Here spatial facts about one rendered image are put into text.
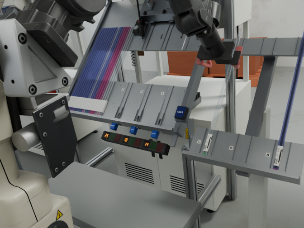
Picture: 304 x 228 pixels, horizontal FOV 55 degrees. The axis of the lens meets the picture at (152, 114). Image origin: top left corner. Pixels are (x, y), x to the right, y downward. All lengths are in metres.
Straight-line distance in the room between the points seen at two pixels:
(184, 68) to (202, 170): 2.47
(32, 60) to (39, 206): 0.35
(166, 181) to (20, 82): 1.42
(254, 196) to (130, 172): 0.93
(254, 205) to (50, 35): 1.04
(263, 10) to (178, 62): 1.39
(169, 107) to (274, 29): 3.39
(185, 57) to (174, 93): 2.65
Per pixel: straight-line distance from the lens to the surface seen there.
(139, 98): 1.31
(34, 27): 0.46
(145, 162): 1.81
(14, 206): 0.66
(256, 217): 1.32
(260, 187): 1.22
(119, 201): 1.03
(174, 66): 3.97
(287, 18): 4.41
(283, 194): 2.00
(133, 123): 1.24
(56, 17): 0.51
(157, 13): 1.47
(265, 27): 4.49
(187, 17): 0.82
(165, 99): 1.23
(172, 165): 1.70
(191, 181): 1.26
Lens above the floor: 1.24
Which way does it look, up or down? 23 degrees down
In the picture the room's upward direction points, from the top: 8 degrees counter-clockwise
